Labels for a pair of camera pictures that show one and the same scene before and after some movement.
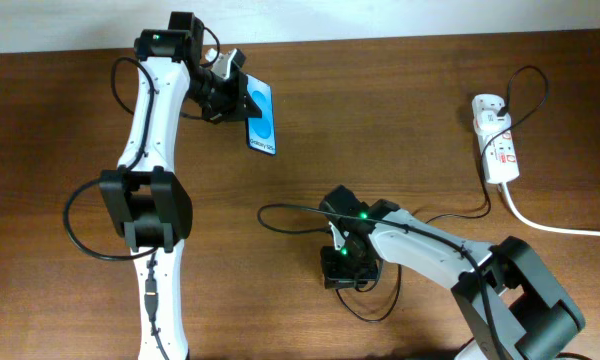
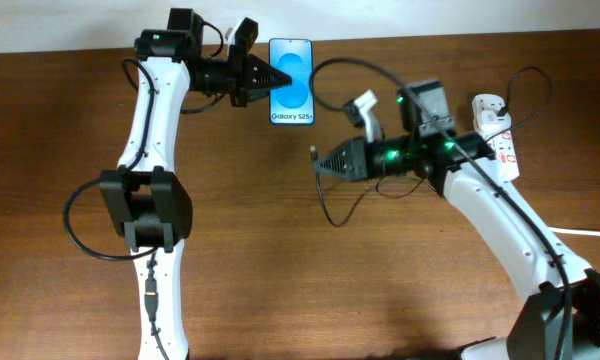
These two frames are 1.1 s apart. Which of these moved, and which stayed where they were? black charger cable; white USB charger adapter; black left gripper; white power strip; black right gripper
Moved: black charger cable; black left gripper; black right gripper
Stayed: white power strip; white USB charger adapter
